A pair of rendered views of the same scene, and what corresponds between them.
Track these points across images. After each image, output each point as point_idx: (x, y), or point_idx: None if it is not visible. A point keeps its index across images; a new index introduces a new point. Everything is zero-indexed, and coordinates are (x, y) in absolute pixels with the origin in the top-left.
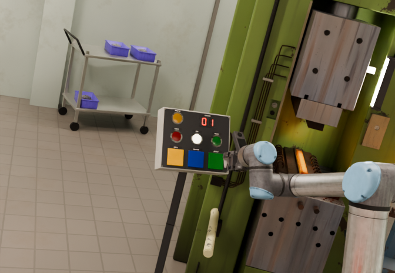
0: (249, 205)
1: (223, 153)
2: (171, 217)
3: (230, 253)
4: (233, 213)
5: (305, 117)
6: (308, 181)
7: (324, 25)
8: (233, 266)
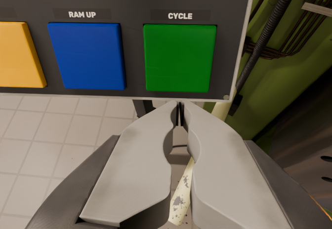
0: (298, 88)
1: (215, 23)
2: (140, 112)
3: (250, 127)
4: (262, 92)
5: None
6: None
7: None
8: (252, 136)
